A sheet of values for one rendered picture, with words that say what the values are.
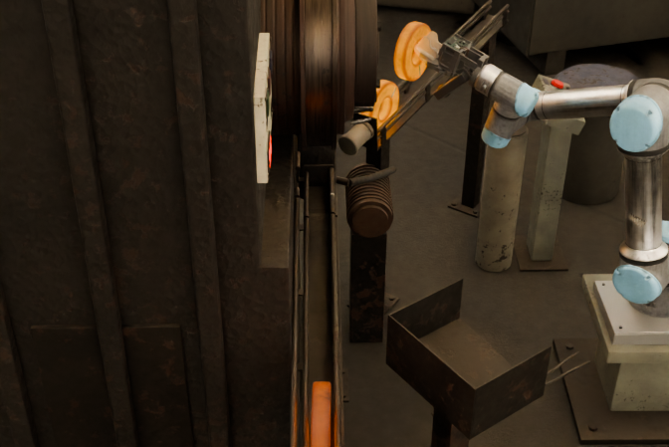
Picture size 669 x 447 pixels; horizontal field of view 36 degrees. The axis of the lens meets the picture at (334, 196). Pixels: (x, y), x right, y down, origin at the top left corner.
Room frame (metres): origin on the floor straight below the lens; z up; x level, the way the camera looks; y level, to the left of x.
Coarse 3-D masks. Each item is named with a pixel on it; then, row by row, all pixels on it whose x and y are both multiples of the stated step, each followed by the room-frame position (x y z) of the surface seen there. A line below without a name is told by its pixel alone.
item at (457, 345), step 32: (448, 288) 1.67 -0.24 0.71; (416, 320) 1.62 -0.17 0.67; (448, 320) 1.68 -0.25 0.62; (416, 352) 1.50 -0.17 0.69; (448, 352) 1.59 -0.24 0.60; (480, 352) 1.59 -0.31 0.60; (544, 352) 1.47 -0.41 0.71; (416, 384) 1.50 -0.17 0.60; (448, 384) 1.42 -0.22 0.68; (480, 384) 1.51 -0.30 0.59; (512, 384) 1.43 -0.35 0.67; (544, 384) 1.48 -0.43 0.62; (448, 416) 1.42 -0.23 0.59; (480, 416) 1.38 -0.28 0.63
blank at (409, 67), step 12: (408, 24) 2.41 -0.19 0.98; (420, 24) 2.41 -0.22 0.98; (408, 36) 2.37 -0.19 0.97; (420, 36) 2.41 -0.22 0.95; (396, 48) 2.36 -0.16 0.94; (408, 48) 2.36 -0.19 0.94; (396, 60) 2.35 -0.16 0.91; (408, 60) 2.36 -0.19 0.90; (420, 60) 2.42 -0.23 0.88; (396, 72) 2.36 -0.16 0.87; (408, 72) 2.36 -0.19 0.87; (420, 72) 2.41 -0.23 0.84
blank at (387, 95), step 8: (384, 80) 2.49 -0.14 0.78; (384, 88) 2.45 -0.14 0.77; (392, 88) 2.49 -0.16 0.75; (384, 96) 2.45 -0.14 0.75; (392, 96) 2.49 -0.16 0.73; (376, 104) 2.42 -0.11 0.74; (384, 104) 2.49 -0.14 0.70; (392, 104) 2.49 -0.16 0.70; (368, 112) 2.40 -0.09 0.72; (376, 112) 2.42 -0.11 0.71; (384, 112) 2.48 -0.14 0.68; (392, 112) 2.49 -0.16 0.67; (384, 120) 2.45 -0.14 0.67
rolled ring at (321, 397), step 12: (324, 384) 1.34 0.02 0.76; (312, 396) 1.30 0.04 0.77; (324, 396) 1.30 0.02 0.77; (312, 408) 1.27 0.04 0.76; (324, 408) 1.27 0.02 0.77; (312, 420) 1.25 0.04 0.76; (324, 420) 1.25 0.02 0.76; (312, 432) 1.24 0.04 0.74; (324, 432) 1.24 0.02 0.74; (312, 444) 1.22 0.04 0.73; (324, 444) 1.22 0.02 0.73
